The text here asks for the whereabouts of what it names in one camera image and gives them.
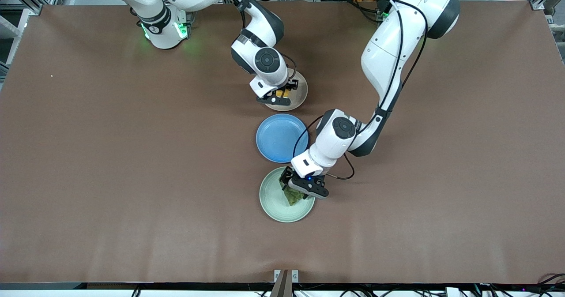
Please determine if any pale green round plate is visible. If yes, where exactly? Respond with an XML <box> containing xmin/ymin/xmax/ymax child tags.
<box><xmin>259</xmin><ymin>166</ymin><xmax>316</xmax><ymax>223</ymax></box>

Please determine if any small metal table bracket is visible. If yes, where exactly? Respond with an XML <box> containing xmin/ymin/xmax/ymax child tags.
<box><xmin>270</xmin><ymin>269</ymin><xmax>299</xmax><ymax>297</ymax></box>

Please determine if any green lettuce leaf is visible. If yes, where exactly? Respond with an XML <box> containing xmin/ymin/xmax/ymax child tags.
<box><xmin>279</xmin><ymin>176</ymin><xmax>309</xmax><ymax>207</ymax></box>

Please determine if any beige round plate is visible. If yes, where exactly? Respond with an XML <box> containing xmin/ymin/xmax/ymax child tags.
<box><xmin>264</xmin><ymin>70</ymin><xmax>308</xmax><ymax>112</ymax></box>

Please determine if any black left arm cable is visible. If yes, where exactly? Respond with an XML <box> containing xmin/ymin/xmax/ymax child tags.
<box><xmin>292</xmin><ymin>0</ymin><xmax>429</xmax><ymax>180</ymax></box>

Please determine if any blue round plate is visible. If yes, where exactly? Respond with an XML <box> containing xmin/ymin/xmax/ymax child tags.
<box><xmin>256</xmin><ymin>114</ymin><xmax>309</xmax><ymax>163</ymax></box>

